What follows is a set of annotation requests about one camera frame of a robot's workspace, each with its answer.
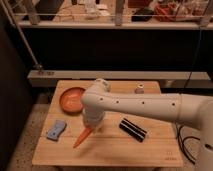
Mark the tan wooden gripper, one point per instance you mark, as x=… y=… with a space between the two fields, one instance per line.
x=95 y=129

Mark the orange pepper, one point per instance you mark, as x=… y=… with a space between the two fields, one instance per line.
x=85 y=133

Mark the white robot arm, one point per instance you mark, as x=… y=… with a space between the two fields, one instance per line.
x=194 y=111

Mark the orange ceramic plate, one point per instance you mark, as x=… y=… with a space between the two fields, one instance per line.
x=70 y=100

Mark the black cylindrical case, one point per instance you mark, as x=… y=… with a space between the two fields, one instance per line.
x=132 y=129

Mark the blue sponge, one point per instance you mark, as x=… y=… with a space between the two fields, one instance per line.
x=54 y=132

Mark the black bag on shelf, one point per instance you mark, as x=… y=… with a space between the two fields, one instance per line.
x=142 y=15

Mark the red object on shelf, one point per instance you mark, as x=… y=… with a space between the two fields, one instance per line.
x=166 y=12

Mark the grey metal pole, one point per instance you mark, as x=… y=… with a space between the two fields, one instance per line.
x=37 y=65

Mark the white rail beam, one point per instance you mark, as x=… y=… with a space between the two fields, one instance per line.
x=198 y=80

